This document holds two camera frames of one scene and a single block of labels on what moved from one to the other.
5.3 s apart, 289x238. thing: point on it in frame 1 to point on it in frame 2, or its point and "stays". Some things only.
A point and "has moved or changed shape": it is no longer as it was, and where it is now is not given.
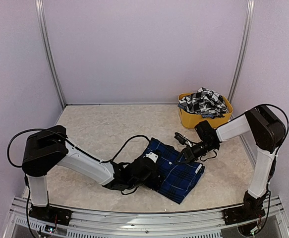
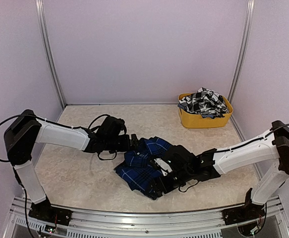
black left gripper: (151, 184) to (127, 147)
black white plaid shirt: (205, 102) stays
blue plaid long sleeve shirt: (180, 179) has moved or changed shape
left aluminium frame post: (43, 24) stays
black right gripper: (189, 155) to (166, 189)
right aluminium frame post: (241, 53) stays
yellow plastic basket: (190, 120) stays
